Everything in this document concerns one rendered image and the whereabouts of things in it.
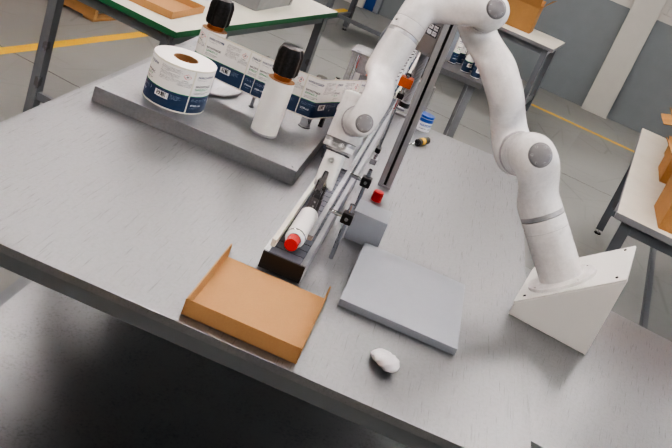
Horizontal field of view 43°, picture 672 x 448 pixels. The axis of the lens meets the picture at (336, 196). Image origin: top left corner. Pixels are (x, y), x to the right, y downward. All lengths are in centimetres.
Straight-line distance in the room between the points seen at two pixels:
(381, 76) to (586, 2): 808
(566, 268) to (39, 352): 150
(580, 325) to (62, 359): 145
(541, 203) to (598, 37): 792
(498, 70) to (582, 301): 64
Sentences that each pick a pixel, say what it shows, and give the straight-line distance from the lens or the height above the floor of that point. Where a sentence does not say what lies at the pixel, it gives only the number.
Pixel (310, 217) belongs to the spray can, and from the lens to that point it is 216.
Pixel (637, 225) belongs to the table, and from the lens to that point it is 393.
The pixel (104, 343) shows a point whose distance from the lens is 270.
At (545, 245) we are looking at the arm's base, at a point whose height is 104.
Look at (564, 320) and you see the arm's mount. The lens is 235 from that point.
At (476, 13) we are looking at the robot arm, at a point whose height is 152.
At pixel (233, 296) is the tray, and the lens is 191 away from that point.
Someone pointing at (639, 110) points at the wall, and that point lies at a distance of 1025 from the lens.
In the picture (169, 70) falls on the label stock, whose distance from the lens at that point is 265.
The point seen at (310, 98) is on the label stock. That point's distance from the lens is 289.
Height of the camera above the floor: 181
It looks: 22 degrees down
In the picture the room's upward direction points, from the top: 22 degrees clockwise
